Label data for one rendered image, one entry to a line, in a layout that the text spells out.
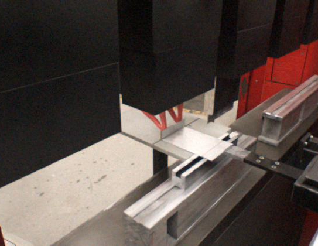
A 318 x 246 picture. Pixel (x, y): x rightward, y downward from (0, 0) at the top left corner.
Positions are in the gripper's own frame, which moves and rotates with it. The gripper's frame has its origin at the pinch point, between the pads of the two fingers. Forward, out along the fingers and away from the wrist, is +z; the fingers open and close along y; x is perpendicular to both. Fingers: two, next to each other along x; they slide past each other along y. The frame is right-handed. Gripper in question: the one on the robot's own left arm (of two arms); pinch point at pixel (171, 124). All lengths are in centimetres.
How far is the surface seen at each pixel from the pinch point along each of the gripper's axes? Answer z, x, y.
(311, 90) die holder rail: 10, -10, 61
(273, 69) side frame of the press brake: 1, 12, 87
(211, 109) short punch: -1.8, -14.6, -3.5
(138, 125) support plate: -2.1, 7.9, -2.6
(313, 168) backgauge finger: 12.3, -27.9, -0.5
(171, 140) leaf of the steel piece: 2.8, -2.2, -3.8
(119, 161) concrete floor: 36, 151, 86
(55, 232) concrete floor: 49, 128, 12
